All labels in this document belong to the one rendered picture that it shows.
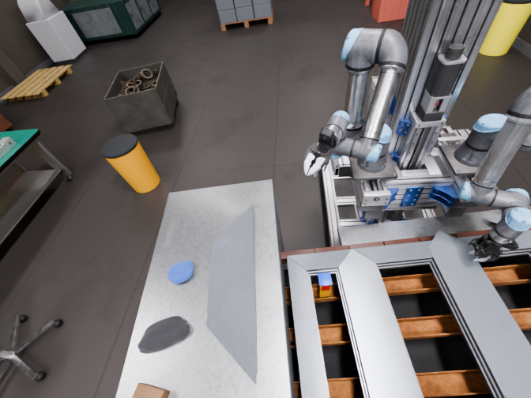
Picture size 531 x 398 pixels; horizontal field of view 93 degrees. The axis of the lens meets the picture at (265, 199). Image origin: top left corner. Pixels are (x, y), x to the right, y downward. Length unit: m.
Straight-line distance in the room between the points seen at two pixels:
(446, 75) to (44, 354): 3.21
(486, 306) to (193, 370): 1.18
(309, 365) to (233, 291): 0.42
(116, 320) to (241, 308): 1.72
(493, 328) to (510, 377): 0.16
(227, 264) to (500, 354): 1.09
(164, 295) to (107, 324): 1.48
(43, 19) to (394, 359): 8.74
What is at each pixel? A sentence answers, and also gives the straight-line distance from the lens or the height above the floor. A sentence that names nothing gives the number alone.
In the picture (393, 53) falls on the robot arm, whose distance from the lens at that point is 1.15.
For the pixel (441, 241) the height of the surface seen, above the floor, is 0.86.
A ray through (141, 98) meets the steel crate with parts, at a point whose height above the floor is 0.55.
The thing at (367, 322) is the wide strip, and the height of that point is 0.86.
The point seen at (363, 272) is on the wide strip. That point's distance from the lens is 1.33.
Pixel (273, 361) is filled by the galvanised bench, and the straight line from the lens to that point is 1.03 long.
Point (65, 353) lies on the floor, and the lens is 2.82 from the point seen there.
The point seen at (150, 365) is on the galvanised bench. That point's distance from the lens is 1.17.
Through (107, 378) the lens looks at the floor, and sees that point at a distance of 2.54.
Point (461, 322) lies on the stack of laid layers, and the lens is 1.41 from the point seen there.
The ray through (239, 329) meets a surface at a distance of 1.05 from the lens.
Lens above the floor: 2.07
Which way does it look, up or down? 50 degrees down
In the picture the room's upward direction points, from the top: 13 degrees counter-clockwise
